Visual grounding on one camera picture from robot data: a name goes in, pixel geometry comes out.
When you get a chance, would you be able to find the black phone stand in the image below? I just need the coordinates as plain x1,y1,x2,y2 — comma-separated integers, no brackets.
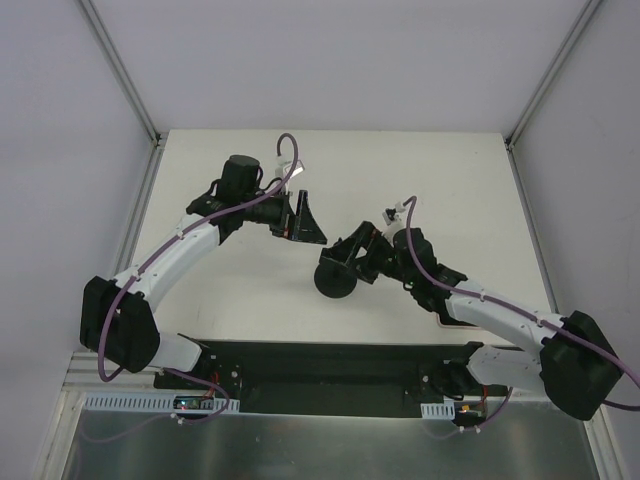
313,263,358,299

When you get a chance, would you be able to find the left aluminium frame post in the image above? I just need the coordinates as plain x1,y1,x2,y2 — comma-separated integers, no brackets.
75,0,162,145

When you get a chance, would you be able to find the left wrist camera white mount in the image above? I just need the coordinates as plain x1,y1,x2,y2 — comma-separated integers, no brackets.
275,156,305,181

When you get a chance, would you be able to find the aluminium frame post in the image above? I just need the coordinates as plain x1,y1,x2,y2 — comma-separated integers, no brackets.
505,0,606,152
75,0,162,145

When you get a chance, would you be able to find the right aluminium frame post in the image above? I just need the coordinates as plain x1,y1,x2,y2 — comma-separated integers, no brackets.
505,0,606,152

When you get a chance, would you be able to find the right white cable duct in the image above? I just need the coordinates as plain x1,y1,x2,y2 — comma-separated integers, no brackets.
420,399,487,421

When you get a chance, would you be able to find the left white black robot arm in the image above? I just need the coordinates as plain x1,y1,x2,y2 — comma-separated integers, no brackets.
79,155,327,389

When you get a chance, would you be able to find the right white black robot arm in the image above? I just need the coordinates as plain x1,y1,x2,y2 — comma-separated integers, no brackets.
314,222,623,420

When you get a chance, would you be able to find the white cable duct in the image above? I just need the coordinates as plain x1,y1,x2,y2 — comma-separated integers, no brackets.
84,392,240,415
420,399,487,421

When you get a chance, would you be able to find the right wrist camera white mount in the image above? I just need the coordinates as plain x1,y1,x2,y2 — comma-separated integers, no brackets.
382,202,407,243

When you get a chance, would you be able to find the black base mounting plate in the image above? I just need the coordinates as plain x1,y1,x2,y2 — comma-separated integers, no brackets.
152,338,516,417

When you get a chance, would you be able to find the left white cable duct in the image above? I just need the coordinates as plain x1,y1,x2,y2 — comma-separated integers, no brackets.
84,392,240,415

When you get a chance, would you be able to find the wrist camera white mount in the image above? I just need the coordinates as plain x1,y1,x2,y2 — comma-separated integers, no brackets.
382,202,407,243
275,156,305,181

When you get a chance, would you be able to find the black phone pink case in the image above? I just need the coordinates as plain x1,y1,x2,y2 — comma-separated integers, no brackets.
437,313,477,328

